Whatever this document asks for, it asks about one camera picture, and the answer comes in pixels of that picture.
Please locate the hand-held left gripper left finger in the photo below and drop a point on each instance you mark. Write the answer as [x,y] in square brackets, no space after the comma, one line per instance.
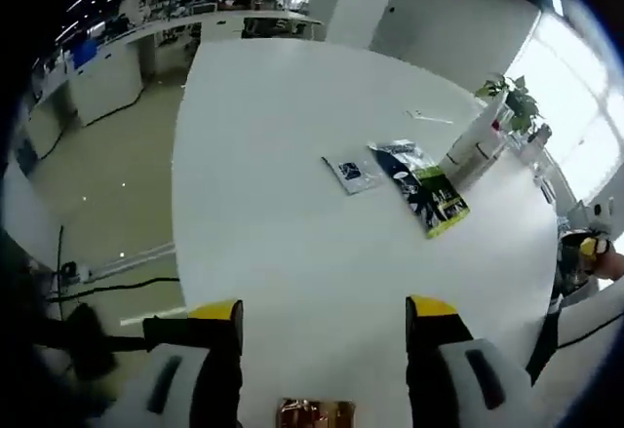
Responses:
[219,364]

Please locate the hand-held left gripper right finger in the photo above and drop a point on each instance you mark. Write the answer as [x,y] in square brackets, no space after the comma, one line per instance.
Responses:
[429,364]

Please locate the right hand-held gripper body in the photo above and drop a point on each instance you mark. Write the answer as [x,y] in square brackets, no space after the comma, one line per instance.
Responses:
[604,218]

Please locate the red ringed skincare bottle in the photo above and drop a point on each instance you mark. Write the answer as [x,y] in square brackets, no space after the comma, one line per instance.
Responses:
[487,155]

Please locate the white skincare tube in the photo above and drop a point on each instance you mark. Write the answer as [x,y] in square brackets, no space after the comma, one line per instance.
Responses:
[470,140]

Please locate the person's right hand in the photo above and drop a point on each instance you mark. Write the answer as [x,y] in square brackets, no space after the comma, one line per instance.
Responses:
[613,266]

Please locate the black stand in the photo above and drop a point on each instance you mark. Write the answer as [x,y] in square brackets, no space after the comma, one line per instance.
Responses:
[92,345]

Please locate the green potted plant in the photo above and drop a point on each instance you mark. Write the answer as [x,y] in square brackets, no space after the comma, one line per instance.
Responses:
[519,101]

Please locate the floor power strip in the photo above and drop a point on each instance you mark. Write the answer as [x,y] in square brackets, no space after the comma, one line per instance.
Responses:
[75,272]

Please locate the green and black packet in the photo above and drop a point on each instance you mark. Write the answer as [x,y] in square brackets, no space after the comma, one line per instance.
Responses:
[424,189]

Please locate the small clear wrapper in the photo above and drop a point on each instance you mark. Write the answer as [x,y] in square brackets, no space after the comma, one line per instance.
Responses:
[429,117]

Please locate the grey packet with dark print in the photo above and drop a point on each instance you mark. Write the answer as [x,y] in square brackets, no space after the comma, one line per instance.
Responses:
[353,174]

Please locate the long white counter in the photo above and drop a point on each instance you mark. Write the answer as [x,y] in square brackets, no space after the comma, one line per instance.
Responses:
[107,87]

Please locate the blue box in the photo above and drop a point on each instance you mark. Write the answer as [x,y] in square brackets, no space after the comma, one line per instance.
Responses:
[85,55]

